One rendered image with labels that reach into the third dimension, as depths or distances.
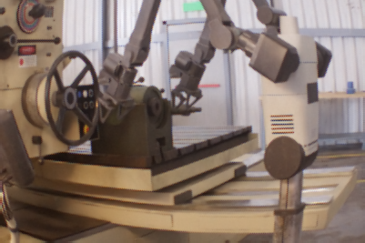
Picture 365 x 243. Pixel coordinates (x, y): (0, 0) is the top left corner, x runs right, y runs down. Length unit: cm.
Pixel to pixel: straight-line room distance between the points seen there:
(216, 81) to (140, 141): 740
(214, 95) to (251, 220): 752
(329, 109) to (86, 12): 522
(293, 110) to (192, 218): 103
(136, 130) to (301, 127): 98
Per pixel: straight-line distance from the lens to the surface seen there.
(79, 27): 1163
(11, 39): 221
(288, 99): 190
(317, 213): 252
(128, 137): 269
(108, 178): 272
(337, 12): 936
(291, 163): 193
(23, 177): 158
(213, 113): 1008
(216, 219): 269
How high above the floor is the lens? 137
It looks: 3 degrees down
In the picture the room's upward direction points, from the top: 3 degrees counter-clockwise
